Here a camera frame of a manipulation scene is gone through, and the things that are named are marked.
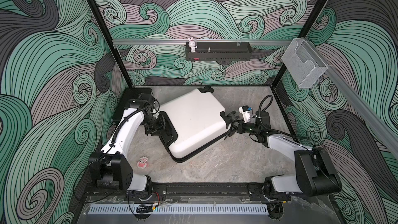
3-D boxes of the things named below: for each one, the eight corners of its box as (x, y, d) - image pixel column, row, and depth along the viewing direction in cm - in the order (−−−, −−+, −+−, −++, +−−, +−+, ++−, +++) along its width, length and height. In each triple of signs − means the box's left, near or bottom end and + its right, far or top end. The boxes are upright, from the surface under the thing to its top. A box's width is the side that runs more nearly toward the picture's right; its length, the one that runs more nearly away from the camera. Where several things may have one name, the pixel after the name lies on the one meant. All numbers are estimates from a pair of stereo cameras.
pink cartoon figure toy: (138, 169, 82) (136, 167, 80) (140, 158, 86) (138, 156, 83) (147, 169, 82) (145, 167, 80) (149, 158, 86) (147, 156, 83)
